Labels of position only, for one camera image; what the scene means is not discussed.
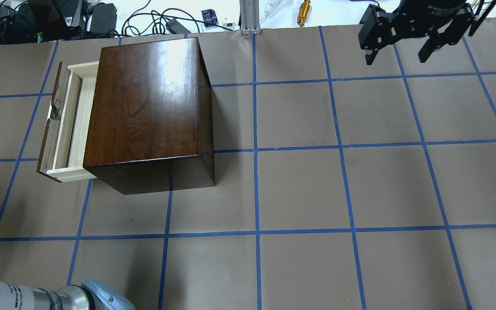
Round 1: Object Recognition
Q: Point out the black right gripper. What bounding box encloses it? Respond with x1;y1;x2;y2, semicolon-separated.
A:
358;0;476;65

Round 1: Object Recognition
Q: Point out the dark wooden drawer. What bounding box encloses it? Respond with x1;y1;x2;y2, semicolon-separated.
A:
36;62;99;183

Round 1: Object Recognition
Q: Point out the gold metal cylinder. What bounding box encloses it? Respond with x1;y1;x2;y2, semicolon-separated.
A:
296;0;310;27

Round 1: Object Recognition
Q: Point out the dark wooden cabinet box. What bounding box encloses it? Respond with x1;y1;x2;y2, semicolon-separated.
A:
83;37;216;195

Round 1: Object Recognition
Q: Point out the black power adapter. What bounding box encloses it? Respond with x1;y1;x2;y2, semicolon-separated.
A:
89;3;118;34

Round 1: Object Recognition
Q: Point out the aluminium frame post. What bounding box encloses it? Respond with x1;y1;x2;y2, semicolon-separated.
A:
239;0;260;35

